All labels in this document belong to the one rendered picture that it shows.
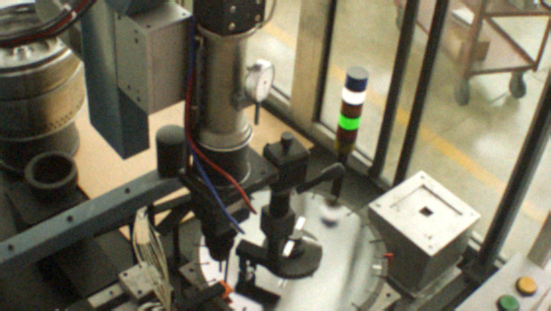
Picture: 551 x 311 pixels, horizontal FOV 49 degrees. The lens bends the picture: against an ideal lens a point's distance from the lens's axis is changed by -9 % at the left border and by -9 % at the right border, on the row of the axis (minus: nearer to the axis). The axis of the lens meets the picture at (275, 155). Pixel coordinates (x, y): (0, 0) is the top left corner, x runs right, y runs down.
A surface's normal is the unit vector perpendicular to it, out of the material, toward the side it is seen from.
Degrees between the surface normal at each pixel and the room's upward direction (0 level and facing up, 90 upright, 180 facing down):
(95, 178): 0
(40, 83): 90
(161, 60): 90
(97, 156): 0
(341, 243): 0
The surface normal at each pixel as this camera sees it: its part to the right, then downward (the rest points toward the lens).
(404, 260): -0.76, 0.38
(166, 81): 0.65, 0.54
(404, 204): 0.07, -0.75
